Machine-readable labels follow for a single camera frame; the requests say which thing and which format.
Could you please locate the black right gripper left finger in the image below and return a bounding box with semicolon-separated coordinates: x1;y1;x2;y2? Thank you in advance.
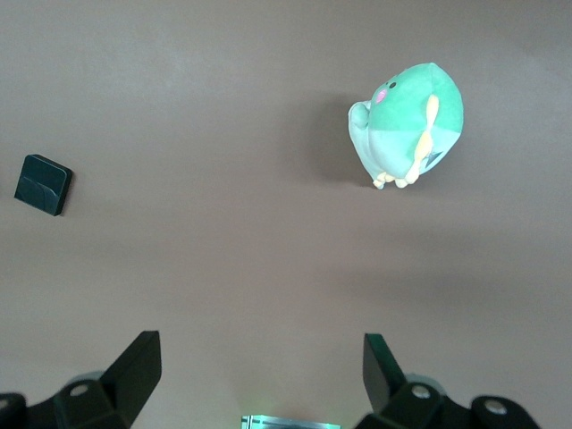
0;330;162;429

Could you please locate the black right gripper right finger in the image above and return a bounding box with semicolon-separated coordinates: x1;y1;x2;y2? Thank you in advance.
357;332;544;429

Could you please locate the black square phone stand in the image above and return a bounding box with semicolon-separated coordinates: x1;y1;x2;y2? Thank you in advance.
13;154;74;217

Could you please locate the green dinosaur plush toy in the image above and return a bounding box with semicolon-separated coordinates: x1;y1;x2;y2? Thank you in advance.
346;62;464;191

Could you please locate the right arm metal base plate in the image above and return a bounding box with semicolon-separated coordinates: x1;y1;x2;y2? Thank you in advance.
240;414;346;429

